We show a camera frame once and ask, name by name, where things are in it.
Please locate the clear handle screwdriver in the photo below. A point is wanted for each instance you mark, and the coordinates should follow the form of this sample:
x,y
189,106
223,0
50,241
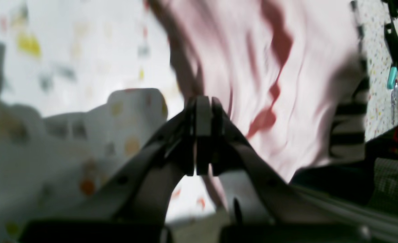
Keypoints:
x,y
394,98

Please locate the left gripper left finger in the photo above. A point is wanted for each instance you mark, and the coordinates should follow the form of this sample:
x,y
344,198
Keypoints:
x,y
131,207

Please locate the turquoise highlighter marker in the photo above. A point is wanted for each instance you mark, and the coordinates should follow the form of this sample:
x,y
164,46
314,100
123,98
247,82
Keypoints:
x,y
392,77

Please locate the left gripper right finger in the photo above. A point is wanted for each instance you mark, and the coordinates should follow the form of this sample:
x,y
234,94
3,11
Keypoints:
x,y
264,209

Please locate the pink T-shirt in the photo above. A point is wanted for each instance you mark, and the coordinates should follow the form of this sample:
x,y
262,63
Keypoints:
x,y
290,74

